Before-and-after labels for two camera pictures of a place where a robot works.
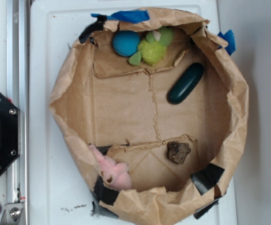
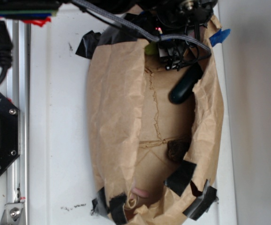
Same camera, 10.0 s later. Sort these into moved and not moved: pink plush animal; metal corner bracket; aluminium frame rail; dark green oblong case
Moved: pink plush animal
Not moved: metal corner bracket; aluminium frame rail; dark green oblong case
